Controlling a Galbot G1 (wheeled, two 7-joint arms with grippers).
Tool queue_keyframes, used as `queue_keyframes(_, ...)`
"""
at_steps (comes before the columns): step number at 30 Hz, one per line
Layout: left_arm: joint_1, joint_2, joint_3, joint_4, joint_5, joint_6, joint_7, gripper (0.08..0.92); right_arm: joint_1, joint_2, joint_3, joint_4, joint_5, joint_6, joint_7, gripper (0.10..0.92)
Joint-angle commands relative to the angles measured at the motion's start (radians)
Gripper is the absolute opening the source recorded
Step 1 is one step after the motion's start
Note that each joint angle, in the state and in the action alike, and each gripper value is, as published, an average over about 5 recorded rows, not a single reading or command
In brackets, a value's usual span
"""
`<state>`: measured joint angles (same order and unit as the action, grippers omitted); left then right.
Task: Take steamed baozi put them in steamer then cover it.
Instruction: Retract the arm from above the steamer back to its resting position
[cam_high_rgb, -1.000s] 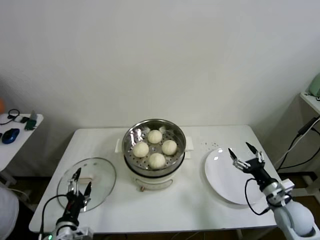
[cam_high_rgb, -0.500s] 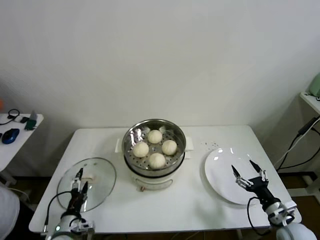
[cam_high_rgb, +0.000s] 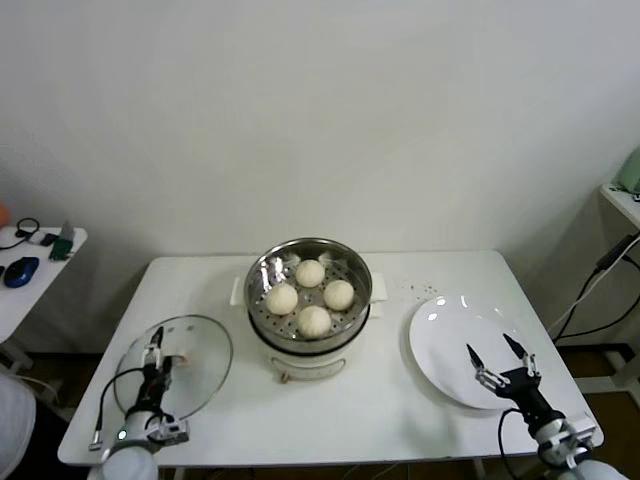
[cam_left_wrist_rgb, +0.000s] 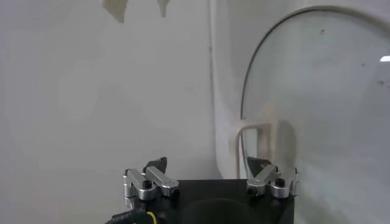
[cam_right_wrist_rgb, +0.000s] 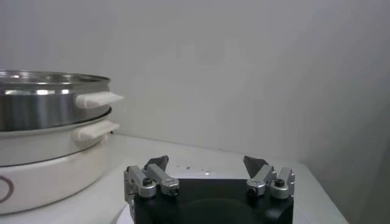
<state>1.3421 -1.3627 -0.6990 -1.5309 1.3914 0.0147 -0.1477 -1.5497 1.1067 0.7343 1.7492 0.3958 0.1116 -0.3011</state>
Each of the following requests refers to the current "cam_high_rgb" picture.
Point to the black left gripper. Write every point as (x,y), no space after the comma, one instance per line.
(154,387)

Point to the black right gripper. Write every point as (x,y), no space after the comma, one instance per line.
(525,395)

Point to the round glass pot lid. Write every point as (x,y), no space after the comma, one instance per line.
(210,350)

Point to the white steamed baozi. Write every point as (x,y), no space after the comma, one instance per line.
(281,299)
(314,321)
(339,294)
(310,273)

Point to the blue computer mouse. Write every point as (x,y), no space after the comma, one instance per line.
(22,271)

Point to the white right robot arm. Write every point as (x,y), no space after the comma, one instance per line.
(575,460)

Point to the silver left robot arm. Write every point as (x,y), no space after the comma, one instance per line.
(130,455)

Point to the stainless steel steamer basket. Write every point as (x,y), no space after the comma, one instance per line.
(360,280)

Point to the white round plate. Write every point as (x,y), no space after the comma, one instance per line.
(440,340)

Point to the white electric cooker base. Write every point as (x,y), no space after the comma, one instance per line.
(305,367)

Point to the green circuit board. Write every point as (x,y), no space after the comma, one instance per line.
(61,247)

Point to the white work table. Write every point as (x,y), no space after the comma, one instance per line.
(350,425)

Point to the white person garment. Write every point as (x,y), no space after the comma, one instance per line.
(15,430)

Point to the small black device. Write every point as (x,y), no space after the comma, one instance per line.
(49,240)

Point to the small white device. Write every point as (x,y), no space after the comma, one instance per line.
(37,238)

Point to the white side table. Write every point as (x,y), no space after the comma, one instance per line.
(622,200)
(7,240)

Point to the mint green appliance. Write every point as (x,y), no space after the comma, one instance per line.
(631,172)

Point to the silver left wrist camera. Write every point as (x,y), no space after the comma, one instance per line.
(172,432)

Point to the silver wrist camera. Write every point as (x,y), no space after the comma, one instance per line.
(581,426)
(172,432)

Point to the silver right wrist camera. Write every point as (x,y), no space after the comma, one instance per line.
(581,426)

